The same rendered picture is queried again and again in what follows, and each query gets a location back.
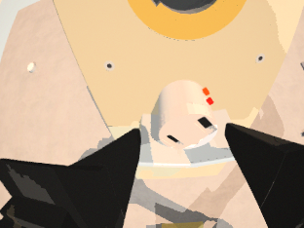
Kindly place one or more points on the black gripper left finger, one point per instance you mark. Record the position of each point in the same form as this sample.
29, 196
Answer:
95, 191

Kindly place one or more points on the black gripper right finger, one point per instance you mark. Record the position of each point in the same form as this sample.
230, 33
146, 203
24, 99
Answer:
274, 169

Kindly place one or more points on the white cylinder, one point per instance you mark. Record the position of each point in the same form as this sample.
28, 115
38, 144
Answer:
185, 117

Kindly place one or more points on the cream short cylinder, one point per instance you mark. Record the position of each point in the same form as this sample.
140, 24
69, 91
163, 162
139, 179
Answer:
31, 67

